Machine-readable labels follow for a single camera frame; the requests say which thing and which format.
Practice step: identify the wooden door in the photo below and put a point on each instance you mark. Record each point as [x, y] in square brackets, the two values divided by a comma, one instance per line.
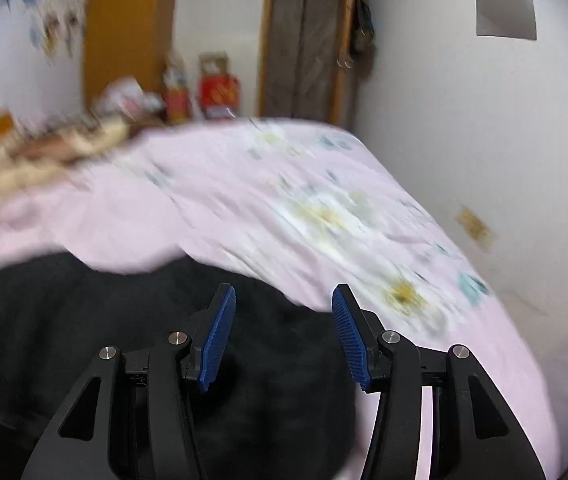
[349, 25]

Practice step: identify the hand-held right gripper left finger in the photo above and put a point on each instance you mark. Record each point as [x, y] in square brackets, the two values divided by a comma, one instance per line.
[216, 340]

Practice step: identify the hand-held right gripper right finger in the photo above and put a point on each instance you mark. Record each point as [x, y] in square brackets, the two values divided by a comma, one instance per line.
[351, 340]

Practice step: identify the white plastic bag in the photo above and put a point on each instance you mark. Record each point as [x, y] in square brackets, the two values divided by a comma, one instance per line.
[121, 94]

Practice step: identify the pink bucket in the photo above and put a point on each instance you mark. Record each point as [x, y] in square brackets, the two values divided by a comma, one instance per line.
[178, 104]

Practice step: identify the hanging bags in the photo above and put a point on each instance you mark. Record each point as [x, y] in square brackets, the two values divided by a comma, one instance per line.
[363, 30]

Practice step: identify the doorway with grey curtain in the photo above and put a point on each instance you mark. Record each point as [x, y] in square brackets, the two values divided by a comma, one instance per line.
[304, 45]

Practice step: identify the black puffer jacket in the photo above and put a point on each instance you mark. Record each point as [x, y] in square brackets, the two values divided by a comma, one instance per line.
[114, 350]

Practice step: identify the brown dog print blanket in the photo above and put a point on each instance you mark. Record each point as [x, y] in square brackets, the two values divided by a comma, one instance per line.
[29, 165]

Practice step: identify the pink floral bed sheet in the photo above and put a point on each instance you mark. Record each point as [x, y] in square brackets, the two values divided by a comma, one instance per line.
[289, 200]

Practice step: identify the cartoon couple wall poster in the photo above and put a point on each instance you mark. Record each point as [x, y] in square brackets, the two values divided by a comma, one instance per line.
[56, 30]

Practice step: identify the cardboard box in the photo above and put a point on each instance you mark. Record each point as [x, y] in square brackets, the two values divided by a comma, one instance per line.
[214, 64]

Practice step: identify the red gift box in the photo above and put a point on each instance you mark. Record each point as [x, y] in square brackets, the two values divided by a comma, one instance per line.
[220, 92]

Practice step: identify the wooden wardrobe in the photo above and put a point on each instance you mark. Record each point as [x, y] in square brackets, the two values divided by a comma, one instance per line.
[129, 35]

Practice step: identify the wall socket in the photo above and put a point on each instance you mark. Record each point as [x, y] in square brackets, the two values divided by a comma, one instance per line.
[467, 220]
[484, 237]

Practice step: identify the clear snack bag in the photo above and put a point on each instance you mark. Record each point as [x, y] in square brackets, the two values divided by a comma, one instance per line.
[175, 71]

